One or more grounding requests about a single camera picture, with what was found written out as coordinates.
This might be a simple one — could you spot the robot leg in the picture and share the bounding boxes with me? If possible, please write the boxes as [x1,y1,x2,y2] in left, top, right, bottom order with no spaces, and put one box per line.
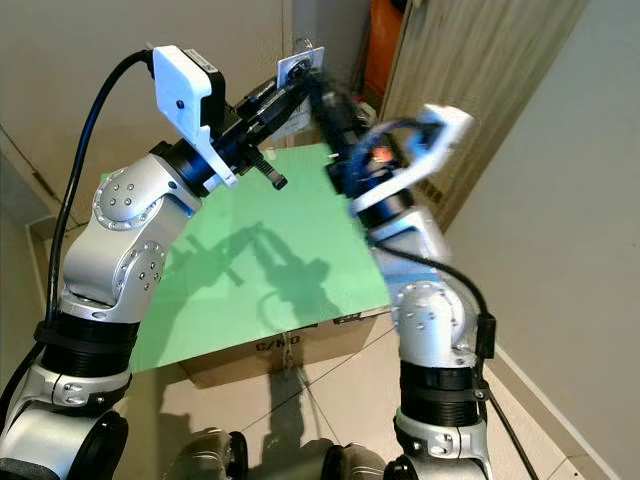
[160,428,246,480]
[320,445,401,480]

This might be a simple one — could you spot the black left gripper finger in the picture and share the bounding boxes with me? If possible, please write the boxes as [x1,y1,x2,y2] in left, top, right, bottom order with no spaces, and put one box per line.
[248,74,312,111]
[265,100,311,143]

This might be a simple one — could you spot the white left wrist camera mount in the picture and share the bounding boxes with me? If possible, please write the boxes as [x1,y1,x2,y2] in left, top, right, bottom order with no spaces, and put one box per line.
[152,44,239,191]

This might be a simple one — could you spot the large red object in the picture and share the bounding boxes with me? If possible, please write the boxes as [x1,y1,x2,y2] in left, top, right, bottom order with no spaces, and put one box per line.
[367,0,406,99]

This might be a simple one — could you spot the green board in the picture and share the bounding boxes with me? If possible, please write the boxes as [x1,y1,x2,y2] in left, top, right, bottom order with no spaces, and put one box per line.
[100,143,396,373]

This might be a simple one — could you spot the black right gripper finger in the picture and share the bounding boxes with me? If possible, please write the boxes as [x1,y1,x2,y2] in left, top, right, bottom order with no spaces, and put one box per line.
[308,76,361,166]
[324,76,381,151]

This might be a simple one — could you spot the white door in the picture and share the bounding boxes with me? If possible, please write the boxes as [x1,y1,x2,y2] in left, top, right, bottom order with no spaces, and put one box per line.
[0,0,291,196]

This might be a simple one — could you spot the robot left leg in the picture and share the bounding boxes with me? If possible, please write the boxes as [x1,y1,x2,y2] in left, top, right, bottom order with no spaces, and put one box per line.
[160,428,246,480]

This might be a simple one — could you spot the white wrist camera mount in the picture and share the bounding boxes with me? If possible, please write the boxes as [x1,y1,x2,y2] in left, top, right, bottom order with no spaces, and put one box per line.
[350,103,476,216]
[152,44,239,191]

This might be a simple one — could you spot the robot right leg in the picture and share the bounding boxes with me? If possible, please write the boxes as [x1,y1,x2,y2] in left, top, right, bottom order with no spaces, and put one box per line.
[320,445,401,480]

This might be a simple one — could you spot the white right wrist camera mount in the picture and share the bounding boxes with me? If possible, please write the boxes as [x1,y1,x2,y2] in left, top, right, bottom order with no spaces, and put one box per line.
[350,103,476,216]

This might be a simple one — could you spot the wooden cabinet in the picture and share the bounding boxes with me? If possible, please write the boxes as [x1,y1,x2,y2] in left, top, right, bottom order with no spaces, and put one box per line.
[380,0,591,231]

